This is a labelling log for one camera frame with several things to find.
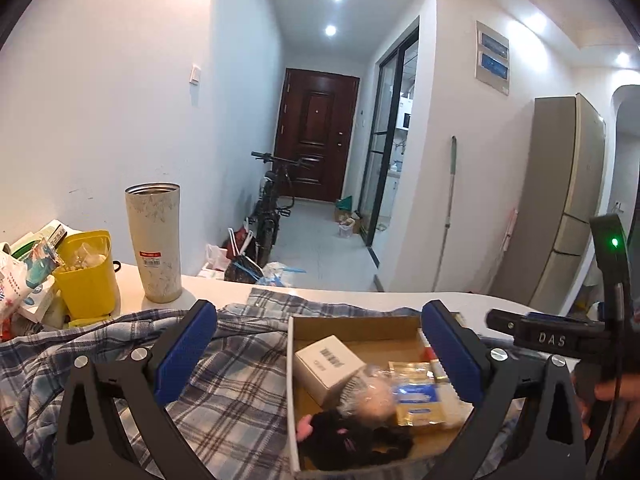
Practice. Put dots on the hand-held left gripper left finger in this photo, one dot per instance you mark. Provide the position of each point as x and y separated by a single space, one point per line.
185 355

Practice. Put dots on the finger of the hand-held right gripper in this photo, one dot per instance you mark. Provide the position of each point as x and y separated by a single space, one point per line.
540 316
502 324

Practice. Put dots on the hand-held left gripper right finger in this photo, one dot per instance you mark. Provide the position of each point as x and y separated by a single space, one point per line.
452 355

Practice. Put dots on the red white small box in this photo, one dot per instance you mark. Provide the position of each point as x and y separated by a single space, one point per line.
428 355

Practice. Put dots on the yellow box blue label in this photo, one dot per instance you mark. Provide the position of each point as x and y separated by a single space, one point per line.
416 400

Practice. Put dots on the cardboard box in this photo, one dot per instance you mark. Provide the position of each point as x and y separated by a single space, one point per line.
380 340

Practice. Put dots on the pink bun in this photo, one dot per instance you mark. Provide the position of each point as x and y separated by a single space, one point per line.
372 400

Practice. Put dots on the white small carton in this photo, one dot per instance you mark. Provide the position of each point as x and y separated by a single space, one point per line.
327 365

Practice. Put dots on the black pink plush toy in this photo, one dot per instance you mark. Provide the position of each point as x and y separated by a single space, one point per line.
350 440

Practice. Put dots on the person's right hand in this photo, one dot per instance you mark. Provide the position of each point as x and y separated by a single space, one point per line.
610 390

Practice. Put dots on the blue plaid cloth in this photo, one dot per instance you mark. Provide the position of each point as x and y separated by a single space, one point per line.
225 400

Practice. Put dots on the pink white leaning rack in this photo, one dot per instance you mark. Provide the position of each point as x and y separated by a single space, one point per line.
509 232

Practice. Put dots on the white plastic bag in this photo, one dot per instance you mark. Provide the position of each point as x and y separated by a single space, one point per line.
215 260

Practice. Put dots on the black plastic bag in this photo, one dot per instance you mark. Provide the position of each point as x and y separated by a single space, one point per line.
242 269

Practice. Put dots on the speckled white tumbler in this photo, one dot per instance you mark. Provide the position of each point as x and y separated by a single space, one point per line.
155 245

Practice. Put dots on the yellow plastic container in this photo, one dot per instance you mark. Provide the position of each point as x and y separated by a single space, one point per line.
87 285

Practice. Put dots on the beige refrigerator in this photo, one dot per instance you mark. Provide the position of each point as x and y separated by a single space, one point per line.
555 195

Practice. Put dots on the red white shopping bag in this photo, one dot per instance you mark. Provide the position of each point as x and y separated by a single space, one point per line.
241 242

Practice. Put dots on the clear blue plastic bag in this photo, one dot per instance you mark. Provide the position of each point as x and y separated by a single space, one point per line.
282 274

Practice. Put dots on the clear plastic wrappers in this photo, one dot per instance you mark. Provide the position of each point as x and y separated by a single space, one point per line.
85 255

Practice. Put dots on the white blue printed packet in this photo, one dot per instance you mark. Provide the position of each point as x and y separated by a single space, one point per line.
37 302

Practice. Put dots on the small white floor bag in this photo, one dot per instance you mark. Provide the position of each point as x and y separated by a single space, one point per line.
346 227

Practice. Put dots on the black bicycle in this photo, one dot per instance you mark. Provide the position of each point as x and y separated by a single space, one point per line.
270 210

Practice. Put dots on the teal plastic packet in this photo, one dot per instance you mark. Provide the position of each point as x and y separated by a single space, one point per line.
42 265

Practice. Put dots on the small brown floor carton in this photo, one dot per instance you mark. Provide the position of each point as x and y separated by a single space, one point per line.
350 217

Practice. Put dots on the white red printed packet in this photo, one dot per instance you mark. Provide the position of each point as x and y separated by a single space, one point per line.
12 285

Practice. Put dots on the green bag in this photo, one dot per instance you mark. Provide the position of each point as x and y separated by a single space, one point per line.
344 203

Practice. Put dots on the green white packet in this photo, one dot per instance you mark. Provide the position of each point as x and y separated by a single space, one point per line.
37 237

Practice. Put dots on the black framed glass door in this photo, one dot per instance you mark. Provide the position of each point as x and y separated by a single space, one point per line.
387 135

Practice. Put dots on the white microwave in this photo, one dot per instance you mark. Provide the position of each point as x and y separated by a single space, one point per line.
404 121

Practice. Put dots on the dark red entrance door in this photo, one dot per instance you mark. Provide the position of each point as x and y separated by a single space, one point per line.
315 135

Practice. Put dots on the grey wall electrical panel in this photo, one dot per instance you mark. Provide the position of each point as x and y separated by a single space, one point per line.
492 57

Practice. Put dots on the white light switch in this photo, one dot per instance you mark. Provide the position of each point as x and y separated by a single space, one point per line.
196 74

